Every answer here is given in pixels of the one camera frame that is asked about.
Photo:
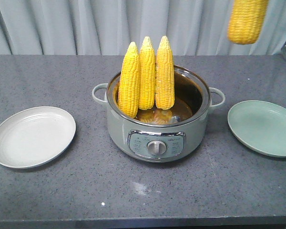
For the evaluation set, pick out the beige plate left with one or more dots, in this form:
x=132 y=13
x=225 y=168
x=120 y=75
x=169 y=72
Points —
x=35 y=136

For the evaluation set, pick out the yellow corn cob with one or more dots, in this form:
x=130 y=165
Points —
x=164 y=85
x=246 y=21
x=128 y=94
x=147 y=77

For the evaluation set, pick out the grey curtain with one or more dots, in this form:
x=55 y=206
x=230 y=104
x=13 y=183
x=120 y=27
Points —
x=106 y=27

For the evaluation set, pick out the green electric cooking pot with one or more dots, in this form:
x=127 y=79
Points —
x=170 y=134

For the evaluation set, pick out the green plate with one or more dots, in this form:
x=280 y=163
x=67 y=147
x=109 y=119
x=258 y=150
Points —
x=260 y=126

